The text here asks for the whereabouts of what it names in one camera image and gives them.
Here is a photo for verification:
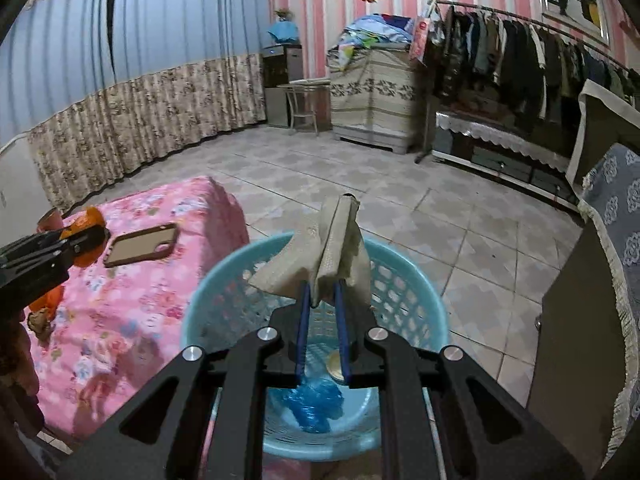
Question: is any low tv stand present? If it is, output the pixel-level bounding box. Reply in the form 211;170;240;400
432;110;577;211

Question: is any brown phone case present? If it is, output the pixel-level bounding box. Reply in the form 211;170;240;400
103;223;180;268

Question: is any blue floral curtain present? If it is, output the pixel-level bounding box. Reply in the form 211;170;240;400
1;0;269;210

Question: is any clothes rack with clothes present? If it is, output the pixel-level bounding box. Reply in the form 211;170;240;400
418;0;639;157

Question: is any small metal side table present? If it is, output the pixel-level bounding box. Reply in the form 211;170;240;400
279;78;332;136

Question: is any orange plastic bag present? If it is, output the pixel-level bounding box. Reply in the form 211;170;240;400
28;285;64;320

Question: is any cloth covered cabinet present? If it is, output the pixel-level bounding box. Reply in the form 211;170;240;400
326;44;426;154

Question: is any pink mug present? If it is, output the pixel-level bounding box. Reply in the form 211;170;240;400
37;208;64;233

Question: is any pile of bedding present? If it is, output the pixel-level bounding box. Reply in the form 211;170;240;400
336;13;414;70

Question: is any beige cloth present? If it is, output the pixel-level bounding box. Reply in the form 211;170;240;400
248;193;371;307

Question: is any light blue plastic basket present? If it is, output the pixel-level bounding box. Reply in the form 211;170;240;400
181;232;449;462

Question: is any orange peel piece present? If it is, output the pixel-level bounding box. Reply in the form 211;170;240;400
60;206;110;268

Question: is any water dispenser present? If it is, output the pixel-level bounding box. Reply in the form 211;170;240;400
262;44;304;128

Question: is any armchair with blue cover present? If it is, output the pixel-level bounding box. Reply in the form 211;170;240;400
527;80;640;479

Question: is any white cabinet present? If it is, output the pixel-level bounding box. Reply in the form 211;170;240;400
0;134;51;246

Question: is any blue plastic trash piece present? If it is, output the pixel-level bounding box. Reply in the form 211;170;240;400
279;378;344;434

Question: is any blue covered plant pot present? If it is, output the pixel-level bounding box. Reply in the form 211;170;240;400
268;8;300;44

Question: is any brown crumpled paper near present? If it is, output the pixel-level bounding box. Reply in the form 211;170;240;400
27;308;54;342

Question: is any pink floral tablecloth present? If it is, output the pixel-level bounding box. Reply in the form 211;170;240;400
32;177;250;445

